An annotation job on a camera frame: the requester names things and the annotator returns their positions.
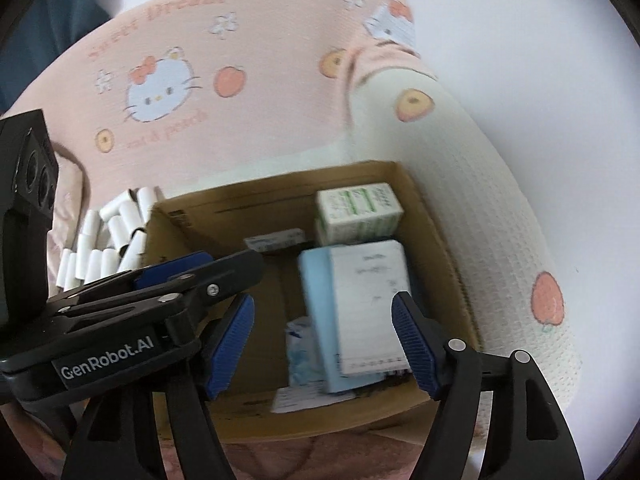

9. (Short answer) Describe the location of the flattened white tube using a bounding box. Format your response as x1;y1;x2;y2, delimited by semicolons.
100;248;120;278

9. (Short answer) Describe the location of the blue white plastic pouch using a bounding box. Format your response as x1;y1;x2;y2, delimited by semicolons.
285;316;324;387

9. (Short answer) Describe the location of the long white nested tube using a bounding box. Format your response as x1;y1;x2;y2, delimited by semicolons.
76;209;101;280

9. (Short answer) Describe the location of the white tube top horizontal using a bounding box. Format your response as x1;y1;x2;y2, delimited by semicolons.
137;186;157;226

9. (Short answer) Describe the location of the green white carton box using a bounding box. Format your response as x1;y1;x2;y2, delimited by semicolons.
316;182;404;245

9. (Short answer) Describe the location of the white tube under box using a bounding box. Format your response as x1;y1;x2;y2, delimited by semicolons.
106;214;131;255

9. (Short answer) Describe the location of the white paper box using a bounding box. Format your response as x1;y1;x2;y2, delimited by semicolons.
329;240;410;377

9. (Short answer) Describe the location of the brown cardboard box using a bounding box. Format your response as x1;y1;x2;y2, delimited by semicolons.
144;162;480;443

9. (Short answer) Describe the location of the white paper label sheet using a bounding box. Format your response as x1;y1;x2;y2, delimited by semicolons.
271;384;356;414

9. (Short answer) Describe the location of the white shipping label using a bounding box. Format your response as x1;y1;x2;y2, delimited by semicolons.
244;228;307;252

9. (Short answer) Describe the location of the light blue flat box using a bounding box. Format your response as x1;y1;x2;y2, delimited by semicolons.
298;247;385;394

